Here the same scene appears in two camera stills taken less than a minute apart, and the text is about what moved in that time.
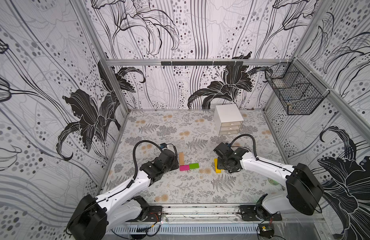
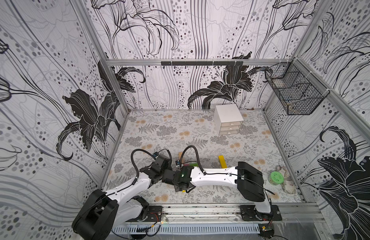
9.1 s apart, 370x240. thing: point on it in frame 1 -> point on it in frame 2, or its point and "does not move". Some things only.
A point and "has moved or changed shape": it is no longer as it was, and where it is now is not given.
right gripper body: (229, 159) -> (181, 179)
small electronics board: (265, 231) does not move
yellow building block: (217, 171) has moved or changed shape
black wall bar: (204, 63) does not move
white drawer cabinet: (228, 119) does not move
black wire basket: (300, 91) does not move
